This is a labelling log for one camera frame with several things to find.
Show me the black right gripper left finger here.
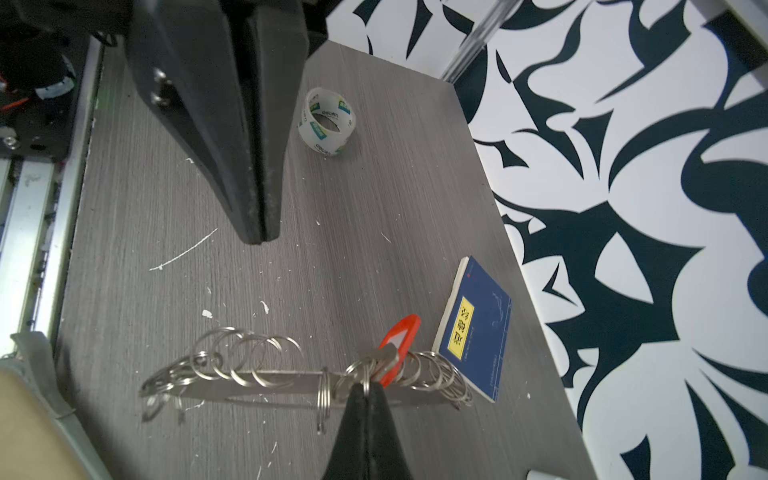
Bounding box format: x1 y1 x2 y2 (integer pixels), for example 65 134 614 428
126 1 263 245

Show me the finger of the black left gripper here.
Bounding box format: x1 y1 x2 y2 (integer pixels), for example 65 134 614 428
322 385 374 480
367 383 413 480

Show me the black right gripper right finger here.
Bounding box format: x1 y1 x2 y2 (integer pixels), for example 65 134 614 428
244 1 308 242

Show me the red plastic key tag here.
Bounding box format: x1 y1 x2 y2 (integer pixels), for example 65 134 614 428
372 314 421 388

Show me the blue notebook yellow label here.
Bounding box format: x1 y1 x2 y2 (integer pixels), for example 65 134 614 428
432 256 513 403

